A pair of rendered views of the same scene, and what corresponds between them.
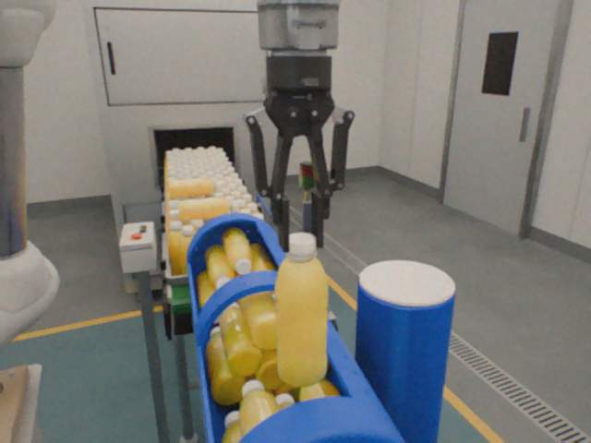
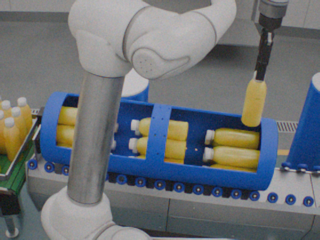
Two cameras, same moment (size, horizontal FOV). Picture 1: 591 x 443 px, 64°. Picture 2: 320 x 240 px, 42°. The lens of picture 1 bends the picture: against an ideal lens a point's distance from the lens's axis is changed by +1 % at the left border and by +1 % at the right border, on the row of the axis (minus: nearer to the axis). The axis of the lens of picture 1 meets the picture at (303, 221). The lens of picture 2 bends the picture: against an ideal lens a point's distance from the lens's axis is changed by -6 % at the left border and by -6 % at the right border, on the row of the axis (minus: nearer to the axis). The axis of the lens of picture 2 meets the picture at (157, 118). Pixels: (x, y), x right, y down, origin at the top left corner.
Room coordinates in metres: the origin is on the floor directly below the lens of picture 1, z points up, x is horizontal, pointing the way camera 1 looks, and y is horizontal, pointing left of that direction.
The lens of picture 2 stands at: (0.42, 1.31, 2.20)
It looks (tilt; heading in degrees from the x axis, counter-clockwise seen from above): 38 degrees down; 291
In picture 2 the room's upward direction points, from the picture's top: 5 degrees clockwise
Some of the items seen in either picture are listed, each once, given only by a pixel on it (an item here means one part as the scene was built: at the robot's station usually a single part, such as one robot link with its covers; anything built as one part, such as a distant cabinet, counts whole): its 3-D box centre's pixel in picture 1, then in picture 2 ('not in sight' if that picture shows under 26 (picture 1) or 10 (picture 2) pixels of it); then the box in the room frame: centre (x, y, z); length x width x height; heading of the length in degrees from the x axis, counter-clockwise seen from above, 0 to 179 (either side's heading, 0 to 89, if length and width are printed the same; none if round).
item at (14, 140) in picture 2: not in sight; (12, 140); (1.46, 0.28, 1.00); 0.07 x 0.07 x 0.19
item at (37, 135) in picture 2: not in sight; (40, 143); (1.35, 0.23, 0.99); 0.10 x 0.02 x 0.12; 106
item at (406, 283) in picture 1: (405, 281); (119, 80); (1.24, -0.31, 1.03); 0.28 x 0.28 x 0.01
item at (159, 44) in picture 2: not in sight; (167, 46); (0.70, 0.55, 1.77); 0.18 x 0.14 x 0.13; 77
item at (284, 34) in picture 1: (298, 27); (273, 6); (0.56, 0.01, 1.70); 0.09 x 0.09 x 0.06
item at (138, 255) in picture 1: (138, 245); not in sight; (1.46, 0.56, 1.05); 0.20 x 0.10 x 0.10; 16
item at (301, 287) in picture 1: (301, 313); (254, 100); (0.56, 0.00, 1.34); 0.07 x 0.07 x 0.19
